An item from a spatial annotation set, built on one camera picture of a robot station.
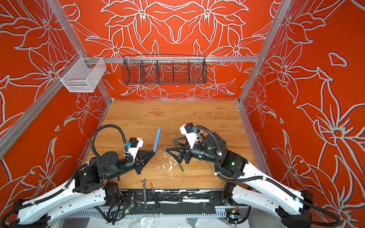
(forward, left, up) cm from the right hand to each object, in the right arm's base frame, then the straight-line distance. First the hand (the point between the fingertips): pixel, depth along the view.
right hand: (169, 147), depth 56 cm
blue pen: (+4, +5, -1) cm, 7 cm away
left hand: (+1, +7, -6) cm, 9 cm away
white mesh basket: (+56, +60, -2) cm, 82 cm away
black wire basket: (+62, +7, -4) cm, 63 cm away
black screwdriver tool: (-12, +10, -34) cm, 37 cm away
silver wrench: (-17, +14, -32) cm, 39 cm away
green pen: (+4, -4, -33) cm, 34 cm away
